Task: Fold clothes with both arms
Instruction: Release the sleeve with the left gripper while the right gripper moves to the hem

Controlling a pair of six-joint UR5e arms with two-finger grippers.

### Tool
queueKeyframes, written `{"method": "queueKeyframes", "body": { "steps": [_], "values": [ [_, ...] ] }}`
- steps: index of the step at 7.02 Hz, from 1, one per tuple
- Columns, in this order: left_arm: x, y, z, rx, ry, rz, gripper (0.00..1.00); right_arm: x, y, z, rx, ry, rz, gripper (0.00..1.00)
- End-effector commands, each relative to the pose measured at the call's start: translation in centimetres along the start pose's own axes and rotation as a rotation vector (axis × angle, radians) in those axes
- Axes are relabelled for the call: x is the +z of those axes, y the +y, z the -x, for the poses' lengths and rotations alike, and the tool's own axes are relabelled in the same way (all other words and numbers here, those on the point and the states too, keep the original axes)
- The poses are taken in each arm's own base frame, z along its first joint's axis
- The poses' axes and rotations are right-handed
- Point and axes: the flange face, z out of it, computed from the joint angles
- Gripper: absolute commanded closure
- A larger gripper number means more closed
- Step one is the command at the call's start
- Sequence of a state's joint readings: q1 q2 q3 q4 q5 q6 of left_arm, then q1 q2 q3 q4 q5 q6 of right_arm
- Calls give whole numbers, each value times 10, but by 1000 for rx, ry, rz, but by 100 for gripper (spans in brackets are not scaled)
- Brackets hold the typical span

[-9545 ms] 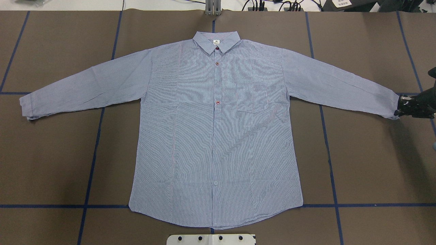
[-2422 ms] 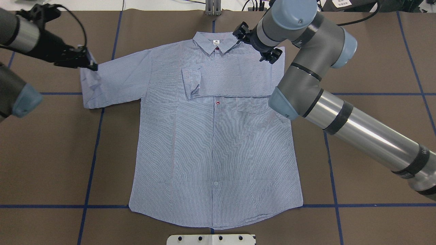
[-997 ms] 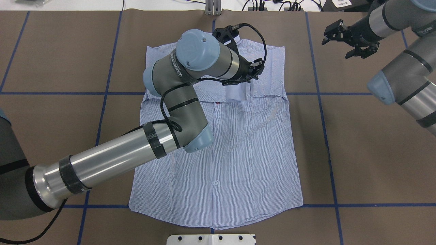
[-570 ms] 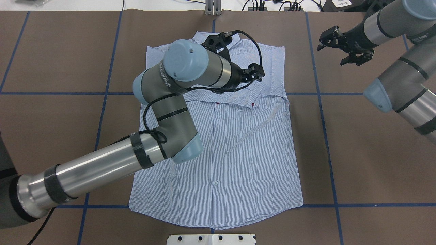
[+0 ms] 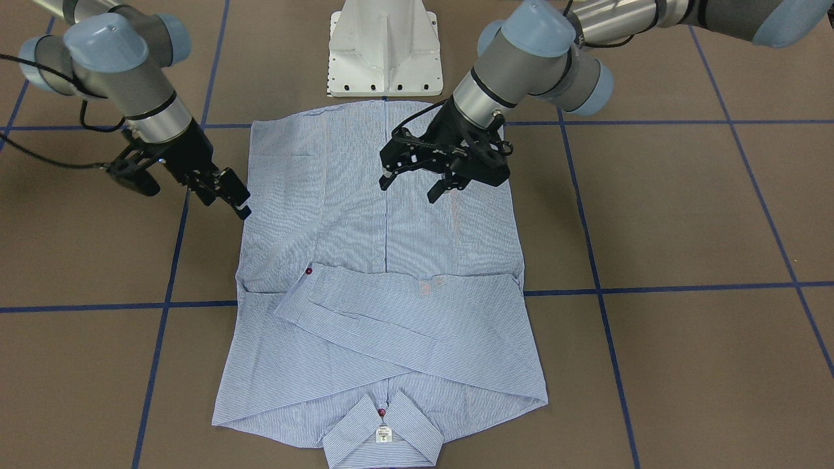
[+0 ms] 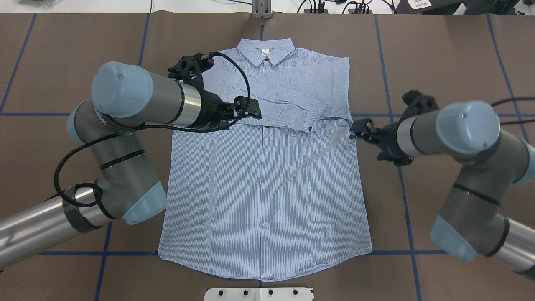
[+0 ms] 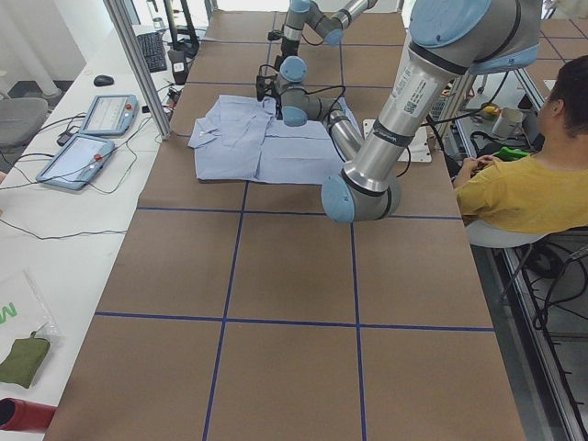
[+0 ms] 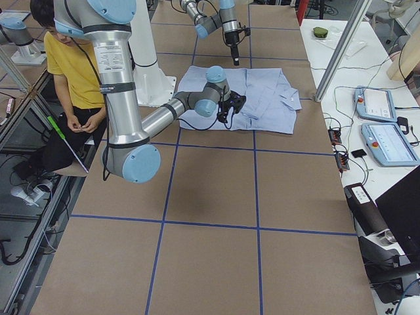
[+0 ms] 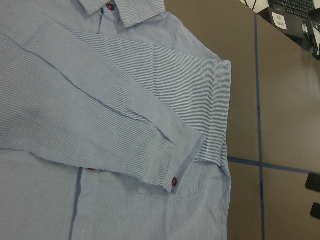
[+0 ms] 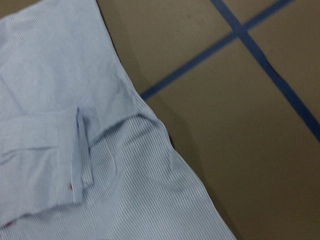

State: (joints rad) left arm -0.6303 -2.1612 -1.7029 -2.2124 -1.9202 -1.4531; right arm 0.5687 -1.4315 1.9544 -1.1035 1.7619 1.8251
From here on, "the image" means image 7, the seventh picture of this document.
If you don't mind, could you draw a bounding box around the blue striped button-up shirt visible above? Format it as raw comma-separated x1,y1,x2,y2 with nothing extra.
188,95,343,185

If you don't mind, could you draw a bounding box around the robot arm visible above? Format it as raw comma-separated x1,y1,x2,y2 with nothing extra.
267,0,378,70
274,1,542,223

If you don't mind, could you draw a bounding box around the teach pendant tablet far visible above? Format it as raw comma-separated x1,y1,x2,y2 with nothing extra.
79,95,138,136

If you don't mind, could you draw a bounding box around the teach pendant tablet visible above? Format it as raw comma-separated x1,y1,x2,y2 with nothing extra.
36,134,115,190
79,95,138,136

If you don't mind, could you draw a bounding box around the teach pendant tablet near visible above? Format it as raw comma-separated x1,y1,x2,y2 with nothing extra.
36,134,115,190

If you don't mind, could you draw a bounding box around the black keyboard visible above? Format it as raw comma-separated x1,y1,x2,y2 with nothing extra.
136,32,167,73

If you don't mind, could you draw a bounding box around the white cup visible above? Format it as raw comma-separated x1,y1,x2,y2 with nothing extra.
492,107,525,139

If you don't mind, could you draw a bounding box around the black computer mouse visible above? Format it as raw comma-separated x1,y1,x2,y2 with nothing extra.
93,74,115,87

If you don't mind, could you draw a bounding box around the person in yellow shirt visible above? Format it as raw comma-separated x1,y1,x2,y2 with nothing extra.
453,55,587,234

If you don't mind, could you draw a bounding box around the clear plastic bag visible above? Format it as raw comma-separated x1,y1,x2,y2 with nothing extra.
1,270,62,390

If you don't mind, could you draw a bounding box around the grey office chair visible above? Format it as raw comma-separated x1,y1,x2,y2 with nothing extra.
1,97,48,148

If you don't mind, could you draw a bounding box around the green folded cloth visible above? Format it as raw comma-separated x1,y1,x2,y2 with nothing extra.
1,335,51,389

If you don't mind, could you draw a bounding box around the red cylindrical bottle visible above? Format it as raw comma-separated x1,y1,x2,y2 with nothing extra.
1,398,57,434

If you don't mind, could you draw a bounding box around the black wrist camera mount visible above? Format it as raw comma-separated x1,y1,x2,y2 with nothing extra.
255,63,281,109

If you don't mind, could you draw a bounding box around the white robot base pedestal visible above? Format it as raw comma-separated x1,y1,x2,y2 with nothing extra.
361,118,434,164

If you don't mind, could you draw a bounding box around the grey aluminium frame post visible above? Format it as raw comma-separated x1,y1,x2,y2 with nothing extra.
103,0,172,141

